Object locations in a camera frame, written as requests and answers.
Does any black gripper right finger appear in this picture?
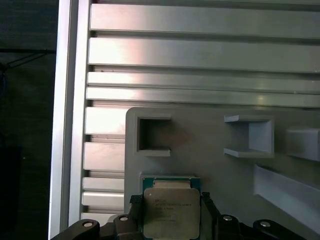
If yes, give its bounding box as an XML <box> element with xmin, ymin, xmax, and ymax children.
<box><xmin>199</xmin><ymin>192</ymin><xmax>280</xmax><ymax>240</ymax></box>

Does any grey plastic parts rack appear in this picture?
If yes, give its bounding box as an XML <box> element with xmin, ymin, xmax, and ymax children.
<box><xmin>123</xmin><ymin>106</ymin><xmax>320</xmax><ymax>240</ymax></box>

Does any silver green CPU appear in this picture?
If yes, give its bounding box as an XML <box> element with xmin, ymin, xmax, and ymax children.
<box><xmin>141</xmin><ymin>176</ymin><xmax>202</xmax><ymax>238</ymax></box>

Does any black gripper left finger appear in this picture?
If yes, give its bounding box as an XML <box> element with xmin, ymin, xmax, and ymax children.
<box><xmin>49</xmin><ymin>194</ymin><xmax>145</xmax><ymax>240</ymax></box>

